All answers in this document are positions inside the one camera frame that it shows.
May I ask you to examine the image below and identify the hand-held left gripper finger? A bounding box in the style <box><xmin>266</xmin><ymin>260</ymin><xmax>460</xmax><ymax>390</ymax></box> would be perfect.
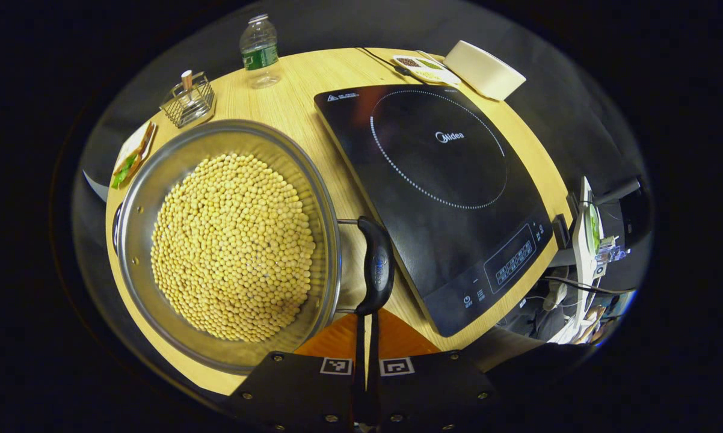
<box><xmin>369</xmin><ymin>309</ymin><xmax>498</xmax><ymax>432</ymax></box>
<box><xmin>228</xmin><ymin>312</ymin><xmax>368</xmax><ymax>432</ymax></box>

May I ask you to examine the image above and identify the black induction cooktop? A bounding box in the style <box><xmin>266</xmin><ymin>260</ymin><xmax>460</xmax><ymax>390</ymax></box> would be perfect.
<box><xmin>313</xmin><ymin>84</ymin><xmax>559</xmax><ymax>337</ymax></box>

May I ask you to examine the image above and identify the steel pot with black handles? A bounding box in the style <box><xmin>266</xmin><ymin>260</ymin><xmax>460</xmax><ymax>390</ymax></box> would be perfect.
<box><xmin>112</xmin><ymin>119</ymin><xmax>396</xmax><ymax>375</ymax></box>

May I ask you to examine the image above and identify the pile of soybeans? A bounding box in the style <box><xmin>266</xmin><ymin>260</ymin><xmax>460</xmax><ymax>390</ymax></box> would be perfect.
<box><xmin>151</xmin><ymin>153</ymin><xmax>317</xmax><ymax>343</ymax></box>

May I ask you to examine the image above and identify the white and black device stand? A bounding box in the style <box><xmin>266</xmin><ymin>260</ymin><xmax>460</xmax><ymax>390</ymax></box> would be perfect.
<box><xmin>571</xmin><ymin>176</ymin><xmax>608</xmax><ymax>343</ymax></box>

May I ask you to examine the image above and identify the white condiment tray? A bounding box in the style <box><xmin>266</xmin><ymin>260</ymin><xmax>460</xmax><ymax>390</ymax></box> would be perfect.
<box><xmin>393</xmin><ymin>54</ymin><xmax>461</xmax><ymax>86</ymax></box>

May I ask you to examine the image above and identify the sandwich with lettuce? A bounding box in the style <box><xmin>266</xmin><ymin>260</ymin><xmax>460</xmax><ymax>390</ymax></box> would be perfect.
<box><xmin>111</xmin><ymin>122</ymin><xmax>157</xmax><ymax>189</ymax></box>

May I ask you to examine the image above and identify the white toaster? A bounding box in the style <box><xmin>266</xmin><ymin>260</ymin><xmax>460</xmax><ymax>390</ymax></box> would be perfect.
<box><xmin>443</xmin><ymin>40</ymin><xmax>526</xmax><ymax>101</ymax></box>

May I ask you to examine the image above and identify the clear plastic water bottle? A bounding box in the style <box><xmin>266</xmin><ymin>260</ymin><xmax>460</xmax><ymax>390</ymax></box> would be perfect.
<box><xmin>239</xmin><ymin>13</ymin><xmax>282</xmax><ymax>90</ymax></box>

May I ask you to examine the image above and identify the thin black cable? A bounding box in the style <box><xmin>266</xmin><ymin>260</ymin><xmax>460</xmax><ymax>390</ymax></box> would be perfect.
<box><xmin>542</xmin><ymin>275</ymin><xmax>636</xmax><ymax>296</ymax></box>

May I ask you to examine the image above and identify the black power cable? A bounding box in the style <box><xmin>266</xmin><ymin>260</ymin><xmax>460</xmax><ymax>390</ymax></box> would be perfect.
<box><xmin>355</xmin><ymin>47</ymin><xmax>411</xmax><ymax>78</ymax></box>

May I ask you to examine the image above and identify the metal wire holder basket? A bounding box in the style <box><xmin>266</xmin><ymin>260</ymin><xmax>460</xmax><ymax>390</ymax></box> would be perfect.
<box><xmin>159</xmin><ymin>71</ymin><xmax>217</xmax><ymax>128</ymax></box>

